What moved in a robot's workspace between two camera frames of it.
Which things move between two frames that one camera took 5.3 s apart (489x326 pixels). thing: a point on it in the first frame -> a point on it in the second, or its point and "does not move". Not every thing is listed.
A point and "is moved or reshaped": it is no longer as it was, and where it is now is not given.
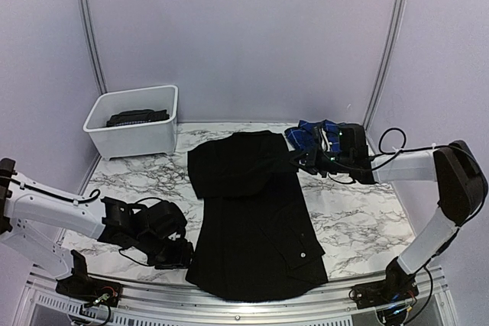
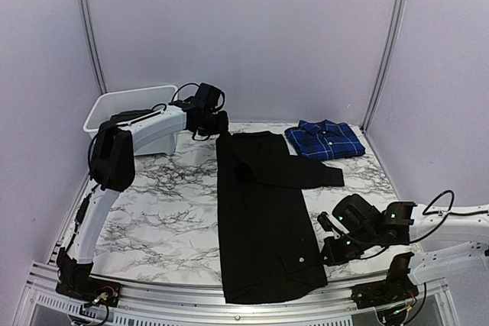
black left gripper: x=180 y=259 -> x=221 y=126
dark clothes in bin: x=137 y=116 does not move
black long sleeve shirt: x=256 y=237 is moved or reshaped
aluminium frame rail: x=435 y=304 does not move
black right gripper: x=312 y=163 -> x=335 y=257
